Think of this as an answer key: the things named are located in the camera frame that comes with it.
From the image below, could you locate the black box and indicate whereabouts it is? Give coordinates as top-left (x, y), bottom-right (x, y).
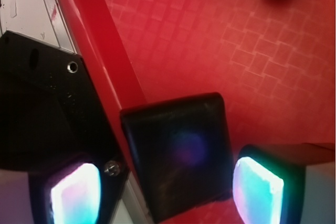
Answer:
top-left (120, 92), bottom-right (234, 223)

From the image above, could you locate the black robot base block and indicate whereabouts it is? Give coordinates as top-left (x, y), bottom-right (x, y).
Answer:
top-left (1, 31), bottom-right (128, 223)

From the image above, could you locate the red plastic tray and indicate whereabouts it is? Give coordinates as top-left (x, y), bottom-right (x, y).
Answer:
top-left (49, 0), bottom-right (336, 224)

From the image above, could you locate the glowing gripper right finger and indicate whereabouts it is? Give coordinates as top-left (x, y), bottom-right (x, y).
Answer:
top-left (233, 144), bottom-right (306, 223)

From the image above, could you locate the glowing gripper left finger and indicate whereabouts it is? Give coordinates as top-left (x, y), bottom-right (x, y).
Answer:
top-left (28, 153), bottom-right (111, 223)

